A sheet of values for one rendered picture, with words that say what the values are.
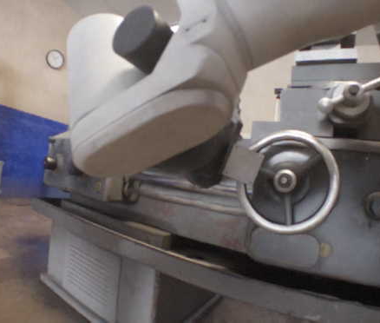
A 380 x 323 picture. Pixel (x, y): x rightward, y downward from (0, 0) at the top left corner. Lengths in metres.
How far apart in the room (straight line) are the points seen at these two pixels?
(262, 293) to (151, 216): 0.52
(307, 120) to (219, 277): 0.42
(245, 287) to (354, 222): 0.28
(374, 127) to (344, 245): 0.25
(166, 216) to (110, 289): 0.39
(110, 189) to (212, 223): 0.37
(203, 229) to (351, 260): 0.46
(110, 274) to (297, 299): 0.70
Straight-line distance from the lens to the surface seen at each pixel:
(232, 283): 0.59
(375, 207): 0.49
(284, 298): 0.57
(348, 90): 0.47
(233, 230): 0.74
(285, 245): 0.52
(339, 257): 0.54
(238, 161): 0.29
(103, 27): 0.20
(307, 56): 0.71
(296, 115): 0.55
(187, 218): 0.81
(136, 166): 0.17
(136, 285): 0.91
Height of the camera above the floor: 0.66
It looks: 4 degrees up
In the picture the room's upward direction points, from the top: 8 degrees clockwise
